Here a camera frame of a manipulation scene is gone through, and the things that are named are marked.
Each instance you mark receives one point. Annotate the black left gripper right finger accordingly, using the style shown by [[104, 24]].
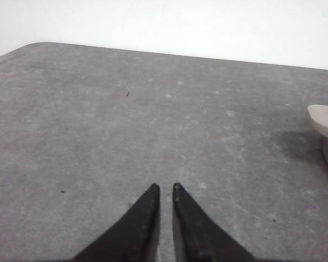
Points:
[[196, 237]]

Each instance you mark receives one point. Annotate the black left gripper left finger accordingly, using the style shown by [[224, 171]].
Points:
[[134, 237]]

